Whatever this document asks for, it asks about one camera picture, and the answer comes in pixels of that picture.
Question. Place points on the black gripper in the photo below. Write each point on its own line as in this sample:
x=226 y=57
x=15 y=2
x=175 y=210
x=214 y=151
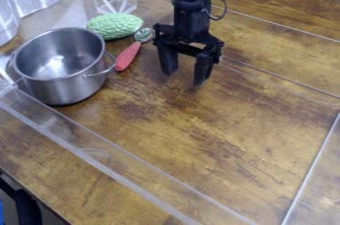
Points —
x=187 y=37

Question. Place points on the green bumpy toy vegetable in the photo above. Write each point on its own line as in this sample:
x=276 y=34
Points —
x=115 y=25

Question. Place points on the clear acrylic table barrier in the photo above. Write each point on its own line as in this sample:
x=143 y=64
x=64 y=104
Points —
x=159 y=152

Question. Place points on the stainless steel pot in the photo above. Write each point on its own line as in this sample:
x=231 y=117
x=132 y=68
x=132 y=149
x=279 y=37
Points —
x=62 y=65

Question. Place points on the black table leg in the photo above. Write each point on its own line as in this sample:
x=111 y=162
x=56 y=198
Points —
x=27 y=207

